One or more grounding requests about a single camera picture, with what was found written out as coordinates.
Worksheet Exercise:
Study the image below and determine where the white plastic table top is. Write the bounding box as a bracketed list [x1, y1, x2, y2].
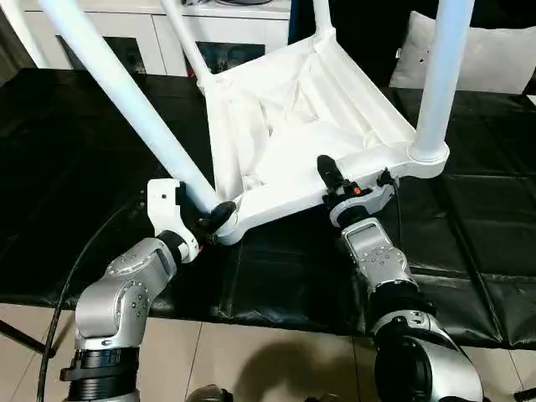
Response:
[196, 28, 451, 247]

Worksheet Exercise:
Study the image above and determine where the black work mat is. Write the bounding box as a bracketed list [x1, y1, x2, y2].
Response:
[0, 66, 536, 351]

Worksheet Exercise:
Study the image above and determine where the grey rounded bag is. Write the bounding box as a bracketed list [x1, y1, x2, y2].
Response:
[217, 0, 273, 8]

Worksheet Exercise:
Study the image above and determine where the grey cushion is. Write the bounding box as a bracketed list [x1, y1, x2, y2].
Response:
[391, 10, 536, 95]

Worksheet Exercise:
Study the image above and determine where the white sideboard with glass doors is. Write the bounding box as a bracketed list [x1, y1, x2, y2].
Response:
[23, 0, 292, 79]

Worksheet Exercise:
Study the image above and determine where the grey-brown curtain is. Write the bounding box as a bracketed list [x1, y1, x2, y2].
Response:
[0, 8, 31, 85]

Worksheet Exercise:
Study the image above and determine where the white door frame post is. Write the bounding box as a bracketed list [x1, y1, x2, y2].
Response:
[6, 0, 50, 70]

